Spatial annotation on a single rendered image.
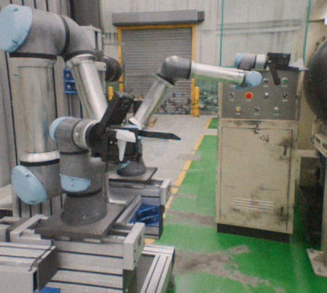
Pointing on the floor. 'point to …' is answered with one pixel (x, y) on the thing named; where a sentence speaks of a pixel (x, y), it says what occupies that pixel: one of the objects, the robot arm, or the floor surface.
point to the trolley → (113, 69)
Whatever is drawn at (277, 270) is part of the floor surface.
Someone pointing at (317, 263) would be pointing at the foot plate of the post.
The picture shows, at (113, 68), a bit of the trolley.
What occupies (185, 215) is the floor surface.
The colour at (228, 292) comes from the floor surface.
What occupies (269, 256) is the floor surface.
